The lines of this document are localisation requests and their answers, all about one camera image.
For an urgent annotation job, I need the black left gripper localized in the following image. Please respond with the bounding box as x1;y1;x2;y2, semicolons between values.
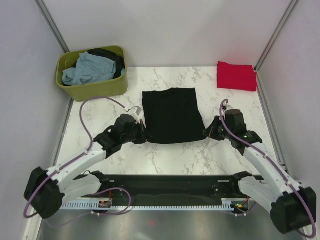
121;119;153;144

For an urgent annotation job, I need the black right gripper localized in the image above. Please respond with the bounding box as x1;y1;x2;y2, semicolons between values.
202;115;233;141

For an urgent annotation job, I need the black t shirt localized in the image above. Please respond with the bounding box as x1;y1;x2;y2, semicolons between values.
142;88;206;145

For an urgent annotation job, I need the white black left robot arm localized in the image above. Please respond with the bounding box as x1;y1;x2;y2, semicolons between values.
23;114;147;219

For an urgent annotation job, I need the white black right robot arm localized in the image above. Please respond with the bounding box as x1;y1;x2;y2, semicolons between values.
204;106;317;238

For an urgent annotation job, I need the folded red t shirt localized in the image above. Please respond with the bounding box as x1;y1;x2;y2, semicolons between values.
216;61;258;92

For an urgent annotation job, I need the olive green plastic bin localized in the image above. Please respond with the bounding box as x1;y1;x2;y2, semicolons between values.
55;45;128;102

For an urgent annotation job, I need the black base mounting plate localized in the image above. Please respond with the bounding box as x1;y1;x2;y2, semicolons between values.
100;175;247;206

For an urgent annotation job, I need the black garment in bin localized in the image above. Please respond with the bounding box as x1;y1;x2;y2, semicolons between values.
87;48;125;79

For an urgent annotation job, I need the light blue t shirt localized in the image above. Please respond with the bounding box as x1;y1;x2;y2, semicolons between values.
62;51;117;86

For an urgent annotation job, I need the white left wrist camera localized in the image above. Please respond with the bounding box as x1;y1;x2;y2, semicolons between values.
124;106;142;122

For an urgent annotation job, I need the aluminium front rail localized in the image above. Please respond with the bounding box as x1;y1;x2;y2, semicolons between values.
287;178;308;201

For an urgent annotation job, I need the slotted cable duct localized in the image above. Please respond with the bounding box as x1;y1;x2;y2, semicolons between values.
60;198;250;211

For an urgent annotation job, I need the right aluminium corner post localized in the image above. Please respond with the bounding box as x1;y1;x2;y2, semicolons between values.
252;0;301;72

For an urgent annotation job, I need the aluminium corner post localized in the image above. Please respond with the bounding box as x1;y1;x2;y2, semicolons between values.
252;0;301;72
34;0;70;53

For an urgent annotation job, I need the left aluminium corner post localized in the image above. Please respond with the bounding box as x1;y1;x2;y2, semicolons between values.
34;0;70;53

